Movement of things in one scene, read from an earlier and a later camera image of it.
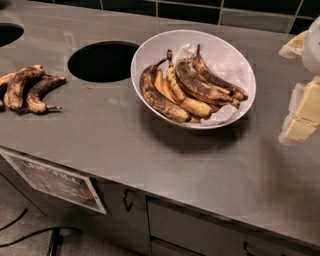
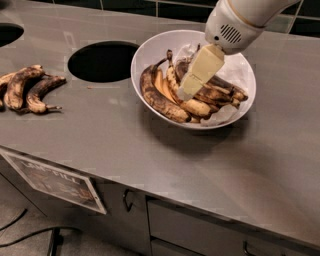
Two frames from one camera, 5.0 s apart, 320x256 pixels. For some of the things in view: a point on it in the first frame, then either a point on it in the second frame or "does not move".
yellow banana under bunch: (162, 85) does not move
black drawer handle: (245, 248) does not move
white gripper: (313, 50) → (229, 29)
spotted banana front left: (154, 101) does not move
